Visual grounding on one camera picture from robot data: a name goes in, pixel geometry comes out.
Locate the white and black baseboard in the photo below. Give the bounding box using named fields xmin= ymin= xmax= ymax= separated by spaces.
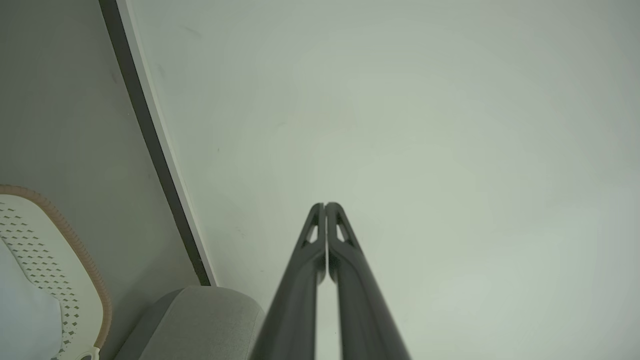
xmin=98 ymin=0 xmax=219 ymax=287

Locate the white cloth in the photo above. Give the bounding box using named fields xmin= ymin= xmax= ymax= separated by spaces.
xmin=0 ymin=240 xmax=64 ymax=360

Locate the grey fabric sofa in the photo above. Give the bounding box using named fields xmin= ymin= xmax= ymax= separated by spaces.
xmin=113 ymin=285 xmax=266 ymax=360

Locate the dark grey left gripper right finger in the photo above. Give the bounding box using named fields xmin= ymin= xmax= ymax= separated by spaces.
xmin=326 ymin=202 xmax=412 ymax=360

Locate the white perforated laundry basket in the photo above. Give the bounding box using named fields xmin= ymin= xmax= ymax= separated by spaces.
xmin=0 ymin=184 xmax=112 ymax=360

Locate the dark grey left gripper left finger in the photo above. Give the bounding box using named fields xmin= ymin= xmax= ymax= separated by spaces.
xmin=249 ymin=202 xmax=327 ymax=360

